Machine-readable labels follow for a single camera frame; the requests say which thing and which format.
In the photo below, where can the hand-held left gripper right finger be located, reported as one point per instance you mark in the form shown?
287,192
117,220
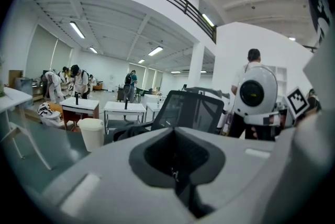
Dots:
240,178

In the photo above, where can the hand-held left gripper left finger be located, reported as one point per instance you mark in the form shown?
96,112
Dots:
112,186

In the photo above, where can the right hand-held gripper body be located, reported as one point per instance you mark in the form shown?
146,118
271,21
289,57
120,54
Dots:
314,152

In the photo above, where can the black garment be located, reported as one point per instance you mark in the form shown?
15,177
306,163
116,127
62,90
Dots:
131,132

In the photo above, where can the black mesh office chair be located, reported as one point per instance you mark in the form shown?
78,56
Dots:
183,110

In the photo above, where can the white waste bin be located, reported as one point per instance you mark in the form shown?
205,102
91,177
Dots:
91,134

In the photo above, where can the white shelf unit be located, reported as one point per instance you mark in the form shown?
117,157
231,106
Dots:
281,79

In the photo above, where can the black cylinder stand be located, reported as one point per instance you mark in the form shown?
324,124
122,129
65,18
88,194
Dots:
76,98
126,103

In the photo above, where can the white round wearable device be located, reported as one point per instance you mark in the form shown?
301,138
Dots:
255,92

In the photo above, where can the white desk with brown side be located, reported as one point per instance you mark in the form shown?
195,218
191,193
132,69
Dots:
79,107

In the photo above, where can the black and white striped cloth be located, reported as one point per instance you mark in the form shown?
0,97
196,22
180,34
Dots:
48,113

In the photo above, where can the white curved table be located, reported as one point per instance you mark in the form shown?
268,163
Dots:
14,98

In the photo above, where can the long ceiling light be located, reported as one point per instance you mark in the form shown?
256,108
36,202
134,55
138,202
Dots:
77,29
208,20
93,50
155,51

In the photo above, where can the plain cardboard box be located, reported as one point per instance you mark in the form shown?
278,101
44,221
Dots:
15,76

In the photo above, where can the white desk with metal frame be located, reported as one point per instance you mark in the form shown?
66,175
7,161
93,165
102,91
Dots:
154,105
124,107

